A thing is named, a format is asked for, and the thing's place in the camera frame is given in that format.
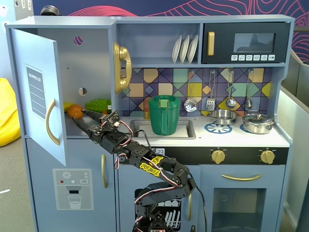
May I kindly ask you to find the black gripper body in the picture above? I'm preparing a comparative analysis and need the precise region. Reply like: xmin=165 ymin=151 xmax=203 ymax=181
xmin=88 ymin=115 xmax=134 ymax=156

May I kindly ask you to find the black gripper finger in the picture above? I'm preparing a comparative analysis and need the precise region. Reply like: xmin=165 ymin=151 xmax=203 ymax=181
xmin=72 ymin=116 xmax=98 ymax=139
xmin=82 ymin=109 xmax=109 ymax=123

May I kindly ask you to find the gold curved fridge door handle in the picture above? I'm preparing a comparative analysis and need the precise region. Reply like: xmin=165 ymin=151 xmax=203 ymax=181
xmin=45 ymin=98 xmax=60 ymax=146

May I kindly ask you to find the blue fridge door with chalkboard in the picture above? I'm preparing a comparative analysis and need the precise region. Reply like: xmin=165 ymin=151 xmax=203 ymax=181
xmin=11 ymin=28 xmax=67 ymax=167

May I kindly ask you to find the blue freezer door with dispenser print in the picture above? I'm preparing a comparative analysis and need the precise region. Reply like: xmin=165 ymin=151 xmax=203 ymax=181
xmin=26 ymin=138 xmax=116 ymax=232

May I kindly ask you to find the grey cabinet with switches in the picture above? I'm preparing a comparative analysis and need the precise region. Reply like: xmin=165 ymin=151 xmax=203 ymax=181
xmin=14 ymin=0 xmax=34 ymax=20

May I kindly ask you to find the black toy microwave door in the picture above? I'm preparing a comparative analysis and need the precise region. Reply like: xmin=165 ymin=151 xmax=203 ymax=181
xmin=201 ymin=22 xmax=290 ymax=64

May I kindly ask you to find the blue oven door with window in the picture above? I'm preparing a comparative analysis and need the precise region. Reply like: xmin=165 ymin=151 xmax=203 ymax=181
xmin=199 ymin=164 xmax=286 ymax=232

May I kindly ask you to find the green bumpy toy vegetable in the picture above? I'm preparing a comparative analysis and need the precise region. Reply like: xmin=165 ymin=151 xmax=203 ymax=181
xmin=85 ymin=98 xmax=112 ymax=112

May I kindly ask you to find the orange toy fruit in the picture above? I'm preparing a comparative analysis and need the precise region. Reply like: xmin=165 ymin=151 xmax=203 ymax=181
xmin=67 ymin=103 xmax=84 ymax=118

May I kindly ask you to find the green plastic pitcher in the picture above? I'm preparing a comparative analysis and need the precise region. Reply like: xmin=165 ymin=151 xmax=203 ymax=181
xmin=148 ymin=95 xmax=181 ymax=136

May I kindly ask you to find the gold toy telephone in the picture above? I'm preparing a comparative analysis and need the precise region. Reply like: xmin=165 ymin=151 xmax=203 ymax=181
xmin=113 ymin=42 xmax=133 ymax=95

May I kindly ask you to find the yellow beanbag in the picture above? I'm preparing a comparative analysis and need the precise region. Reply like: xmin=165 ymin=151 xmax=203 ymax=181
xmin=0 ymin=77 xmax=22 ymax=147

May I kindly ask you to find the grey toy sink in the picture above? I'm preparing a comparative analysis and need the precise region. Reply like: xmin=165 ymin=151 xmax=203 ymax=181
xmin=128 ymin=118 xmax=197 ymax=140

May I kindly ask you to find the metal skimmer spoon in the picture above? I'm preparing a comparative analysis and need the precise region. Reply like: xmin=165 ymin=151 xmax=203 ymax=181
xmin=184 ymin=70 xmax=198 ymax=113

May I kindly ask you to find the blue toy kitchen unit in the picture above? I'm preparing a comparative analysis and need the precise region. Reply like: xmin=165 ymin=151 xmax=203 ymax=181
xmin=5 ymin=14 xmax=295 ymax=232

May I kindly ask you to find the white toy plate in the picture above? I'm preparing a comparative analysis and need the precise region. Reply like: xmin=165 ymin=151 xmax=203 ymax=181
xmin=180 ymin=35 xmax=191 ymax=64
xmin=187 ymin=35 xmax=199 ymax=63
xmin=171 ymin=35 xmax=183 ymax=64

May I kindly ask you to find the metal slotted spatula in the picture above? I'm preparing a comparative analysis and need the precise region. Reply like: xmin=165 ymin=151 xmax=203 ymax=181
xmin=206 ymin=70 xmax=216 ymax=111

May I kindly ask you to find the gold stove knob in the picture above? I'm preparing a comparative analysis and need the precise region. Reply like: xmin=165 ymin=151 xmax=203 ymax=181
xmin=260 ymin=149 xmax=275 ymax=165
xmin=211 ymin=149 xmax=226 ymax=164

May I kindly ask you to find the black round object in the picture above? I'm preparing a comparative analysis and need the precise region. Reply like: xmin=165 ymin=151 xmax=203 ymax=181
xmin=40 ymin=5 xmax=60 ymax=16

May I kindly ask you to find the steel frying pan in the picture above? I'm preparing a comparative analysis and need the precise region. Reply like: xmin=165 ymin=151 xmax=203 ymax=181
xmin=195 ymin=109 xmax=239 ymax=126

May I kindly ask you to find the metal ladle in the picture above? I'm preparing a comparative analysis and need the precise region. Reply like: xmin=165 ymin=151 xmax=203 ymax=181
xmin=225 ymin=69 xmax=236 ymax=109

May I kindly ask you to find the metal small spoon utensil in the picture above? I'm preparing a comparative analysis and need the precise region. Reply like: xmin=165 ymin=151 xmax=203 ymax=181
xmin=245 ymin=69 xmax=253 ymax=109

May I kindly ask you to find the steel pot with lid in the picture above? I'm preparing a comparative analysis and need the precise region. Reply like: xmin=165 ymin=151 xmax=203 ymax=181
xmin=242 ymin=111 xmax=275 ymax=134

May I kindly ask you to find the small wrist camera board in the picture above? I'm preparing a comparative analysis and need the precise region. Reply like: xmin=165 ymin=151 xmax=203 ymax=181
xmin=104 ymin=110 xmax=121 ymax=130

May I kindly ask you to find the gold straight freezer door handle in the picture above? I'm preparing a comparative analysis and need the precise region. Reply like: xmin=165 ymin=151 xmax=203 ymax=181
xmin=101 ymin=153 xmax=108 ymax=189

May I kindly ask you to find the gold dishwasher door handle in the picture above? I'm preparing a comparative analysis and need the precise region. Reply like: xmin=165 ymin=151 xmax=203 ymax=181
xmin=187 ymin=193 xmax=193 ymax=221

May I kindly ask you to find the black power cable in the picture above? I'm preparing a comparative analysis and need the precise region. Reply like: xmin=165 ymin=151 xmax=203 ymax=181
xmin=189 ymin=177 xmax=209 ymax=232

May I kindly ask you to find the gold oven door handle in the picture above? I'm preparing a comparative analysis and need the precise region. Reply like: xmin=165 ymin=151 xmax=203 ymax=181
xmin=221 ymin=173 xmax=263 ymax=182

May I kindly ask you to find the gold microwave handle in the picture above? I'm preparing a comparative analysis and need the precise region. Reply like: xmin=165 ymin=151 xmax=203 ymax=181
xmin=208 ymin=31 xmax=215 ymax=56

